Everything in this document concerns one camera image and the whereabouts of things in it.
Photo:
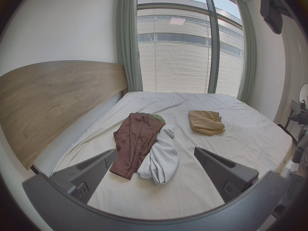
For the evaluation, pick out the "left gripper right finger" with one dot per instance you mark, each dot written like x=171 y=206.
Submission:
x=228 y=177

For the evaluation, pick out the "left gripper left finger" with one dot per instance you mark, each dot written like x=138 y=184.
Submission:
x=84 y=179

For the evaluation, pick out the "tan shorts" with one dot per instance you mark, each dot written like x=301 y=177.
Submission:
x=207 y=123

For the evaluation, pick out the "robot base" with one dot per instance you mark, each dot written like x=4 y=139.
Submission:
x=291 y=184

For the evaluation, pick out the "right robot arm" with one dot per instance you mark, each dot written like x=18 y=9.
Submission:
x=302 y=141

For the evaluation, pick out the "bed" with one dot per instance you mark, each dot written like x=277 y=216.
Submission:
x=216 y=153

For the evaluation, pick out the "brown garment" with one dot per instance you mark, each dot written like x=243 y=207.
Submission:
x=134 y=141

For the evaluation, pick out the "pale grey garment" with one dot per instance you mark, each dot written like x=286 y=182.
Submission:
x=163 y=160

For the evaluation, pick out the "green garment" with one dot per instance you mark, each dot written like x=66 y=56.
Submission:
x=158 y=118

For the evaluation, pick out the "grey-green curtain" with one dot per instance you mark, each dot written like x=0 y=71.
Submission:
x=128 y=44
x=247 y=56

